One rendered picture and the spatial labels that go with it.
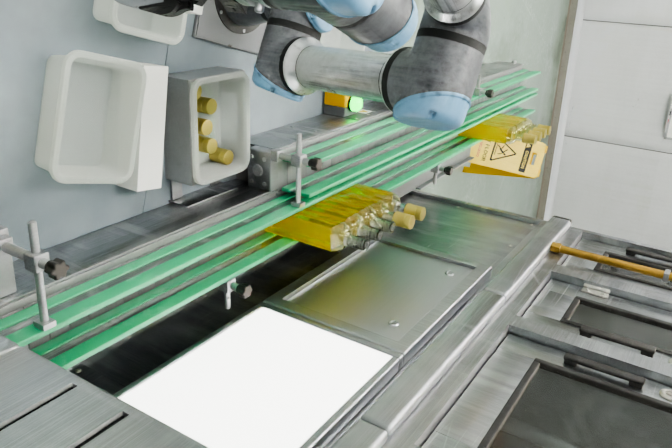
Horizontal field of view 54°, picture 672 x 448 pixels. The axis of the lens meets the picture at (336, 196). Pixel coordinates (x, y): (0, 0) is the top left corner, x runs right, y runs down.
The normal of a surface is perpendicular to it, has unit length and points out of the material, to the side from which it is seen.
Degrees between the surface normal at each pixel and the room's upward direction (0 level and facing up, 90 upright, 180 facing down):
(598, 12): 90
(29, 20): 0
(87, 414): 90
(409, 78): 110
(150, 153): 0
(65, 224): 0
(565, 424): 90
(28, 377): 90
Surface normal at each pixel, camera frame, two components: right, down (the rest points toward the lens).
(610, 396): 0.04, -0.94
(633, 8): -0.54, 0.27
